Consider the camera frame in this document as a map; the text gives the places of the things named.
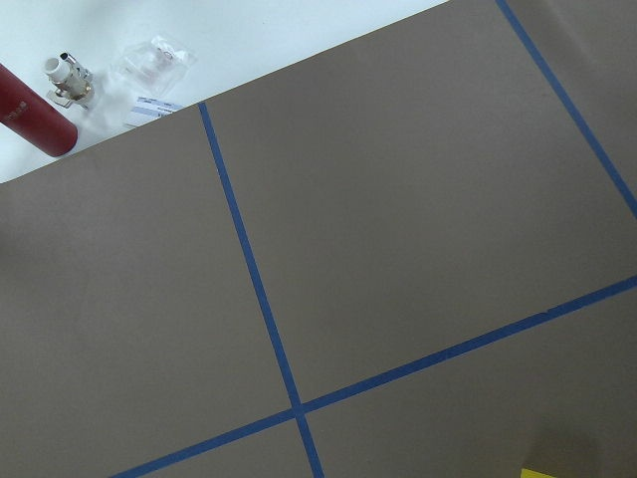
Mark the red cylinder bottle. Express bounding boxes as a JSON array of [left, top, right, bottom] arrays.
[[1, 65, 79, 157]]

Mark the yellow block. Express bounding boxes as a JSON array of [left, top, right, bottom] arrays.
[[520, 468, 555, 478]]

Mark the metal fitting with white tube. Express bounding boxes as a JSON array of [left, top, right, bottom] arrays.
[[43, 52, 96, 110]]

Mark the clear plastic parts bag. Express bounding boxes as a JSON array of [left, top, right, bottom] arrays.
[[107, 34, 198, 128]]

